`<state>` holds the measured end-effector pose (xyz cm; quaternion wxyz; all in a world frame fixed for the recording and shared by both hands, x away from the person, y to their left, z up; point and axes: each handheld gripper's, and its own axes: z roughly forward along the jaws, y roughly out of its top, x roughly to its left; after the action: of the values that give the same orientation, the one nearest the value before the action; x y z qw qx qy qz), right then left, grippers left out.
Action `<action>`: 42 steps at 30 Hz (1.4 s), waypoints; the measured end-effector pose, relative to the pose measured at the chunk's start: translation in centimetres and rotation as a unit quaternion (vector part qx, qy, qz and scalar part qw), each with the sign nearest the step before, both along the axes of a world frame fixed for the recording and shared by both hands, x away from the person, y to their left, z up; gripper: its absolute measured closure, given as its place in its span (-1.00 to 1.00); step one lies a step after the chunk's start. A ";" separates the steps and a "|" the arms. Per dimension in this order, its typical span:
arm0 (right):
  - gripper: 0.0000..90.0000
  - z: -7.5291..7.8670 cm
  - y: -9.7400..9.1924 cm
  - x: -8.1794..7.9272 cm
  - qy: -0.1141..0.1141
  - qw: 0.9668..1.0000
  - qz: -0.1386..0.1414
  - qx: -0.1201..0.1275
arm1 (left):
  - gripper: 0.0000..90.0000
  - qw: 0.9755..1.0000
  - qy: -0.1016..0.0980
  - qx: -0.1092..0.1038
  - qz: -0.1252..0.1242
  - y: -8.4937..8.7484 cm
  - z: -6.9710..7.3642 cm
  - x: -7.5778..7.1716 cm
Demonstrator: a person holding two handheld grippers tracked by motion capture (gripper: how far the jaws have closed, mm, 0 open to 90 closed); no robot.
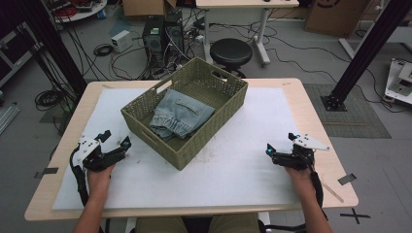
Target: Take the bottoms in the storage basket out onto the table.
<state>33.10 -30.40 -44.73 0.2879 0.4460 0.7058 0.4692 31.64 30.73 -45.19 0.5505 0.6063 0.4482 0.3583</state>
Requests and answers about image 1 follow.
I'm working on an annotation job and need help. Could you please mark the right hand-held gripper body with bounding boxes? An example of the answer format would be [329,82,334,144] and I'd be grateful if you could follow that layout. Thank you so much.
[271,134,330,171]

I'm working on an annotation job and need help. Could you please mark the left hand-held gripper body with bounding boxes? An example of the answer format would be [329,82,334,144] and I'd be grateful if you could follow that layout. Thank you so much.
[71,137,126,173]

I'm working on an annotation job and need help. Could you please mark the light blue denim shorts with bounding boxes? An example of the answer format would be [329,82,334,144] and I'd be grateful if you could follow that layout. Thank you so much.
[149,88,217,141]

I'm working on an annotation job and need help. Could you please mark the green woven basket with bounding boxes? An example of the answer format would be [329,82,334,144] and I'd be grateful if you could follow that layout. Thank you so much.
[120,56,250,172]

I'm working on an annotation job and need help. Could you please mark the person's right hand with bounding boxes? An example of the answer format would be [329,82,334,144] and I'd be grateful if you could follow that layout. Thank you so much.
[285,166,314,195]

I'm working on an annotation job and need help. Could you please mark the person's left hand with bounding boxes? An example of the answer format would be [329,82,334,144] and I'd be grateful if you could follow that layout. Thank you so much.
[86,164,116,193]

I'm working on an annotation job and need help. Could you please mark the grey tape strip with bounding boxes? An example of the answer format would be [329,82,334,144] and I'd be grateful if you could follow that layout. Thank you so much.
[33,167,59,180]
[337,173,358,186]

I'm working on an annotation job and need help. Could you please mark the grey floor mat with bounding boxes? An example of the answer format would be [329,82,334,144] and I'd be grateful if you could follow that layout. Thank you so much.
[302,83,393,140]

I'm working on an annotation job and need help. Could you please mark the person's khaki trousers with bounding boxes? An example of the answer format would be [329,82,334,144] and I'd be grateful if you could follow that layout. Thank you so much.
[134,213,261,233]

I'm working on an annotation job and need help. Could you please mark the white power supply box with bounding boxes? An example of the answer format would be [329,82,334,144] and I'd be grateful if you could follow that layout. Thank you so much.
[111,29,134,53]

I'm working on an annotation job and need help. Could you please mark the black metal stand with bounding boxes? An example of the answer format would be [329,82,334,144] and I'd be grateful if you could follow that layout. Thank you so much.
[17,0,87,96]
[320,0,412,113]

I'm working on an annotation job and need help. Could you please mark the white desk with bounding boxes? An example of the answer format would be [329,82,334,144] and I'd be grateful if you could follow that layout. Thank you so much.
[338,23,412,60]
[195,0,300,67]

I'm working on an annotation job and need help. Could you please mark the black round stool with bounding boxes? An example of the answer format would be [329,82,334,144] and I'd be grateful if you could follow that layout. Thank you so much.
[209,38,254,79]

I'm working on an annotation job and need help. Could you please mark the black computer tower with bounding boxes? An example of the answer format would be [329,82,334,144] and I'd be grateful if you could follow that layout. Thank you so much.
[141,16,165,70]
[164,22,186,56]

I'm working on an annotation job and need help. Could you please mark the grey metal rack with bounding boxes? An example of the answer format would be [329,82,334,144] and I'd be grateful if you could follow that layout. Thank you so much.
[0,22,43,88]

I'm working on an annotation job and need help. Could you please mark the white metal device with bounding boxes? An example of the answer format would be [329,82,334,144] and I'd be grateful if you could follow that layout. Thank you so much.
[383,57,412,106]

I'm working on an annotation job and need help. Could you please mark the round white table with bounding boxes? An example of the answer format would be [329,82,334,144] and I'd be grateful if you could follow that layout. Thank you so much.
[45,0,108,23]

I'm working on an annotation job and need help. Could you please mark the large printed cardboard box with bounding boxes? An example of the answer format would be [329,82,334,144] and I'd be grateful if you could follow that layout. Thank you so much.
[304,0,373,38]

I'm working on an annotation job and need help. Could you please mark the open cardboard box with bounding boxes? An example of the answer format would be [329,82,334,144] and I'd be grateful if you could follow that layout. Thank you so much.
[121,0,178,17]

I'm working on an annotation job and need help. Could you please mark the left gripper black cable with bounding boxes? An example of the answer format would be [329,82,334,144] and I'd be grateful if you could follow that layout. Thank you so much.
[69,147,90,207]

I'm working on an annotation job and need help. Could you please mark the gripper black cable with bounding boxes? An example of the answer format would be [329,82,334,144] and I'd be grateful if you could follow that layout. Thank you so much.
[309,169,328,221]
[69,147,90,207]

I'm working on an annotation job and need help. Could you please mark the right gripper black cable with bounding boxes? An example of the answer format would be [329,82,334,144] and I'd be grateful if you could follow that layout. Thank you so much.
[309,169,328,221]

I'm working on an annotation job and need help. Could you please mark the coiled black cable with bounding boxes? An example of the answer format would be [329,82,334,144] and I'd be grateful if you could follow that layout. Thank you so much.
[34,88,66,112]
[92,43,115,57]

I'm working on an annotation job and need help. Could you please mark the aluminium rail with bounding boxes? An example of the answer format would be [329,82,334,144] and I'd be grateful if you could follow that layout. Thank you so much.
[0,103,20,135]

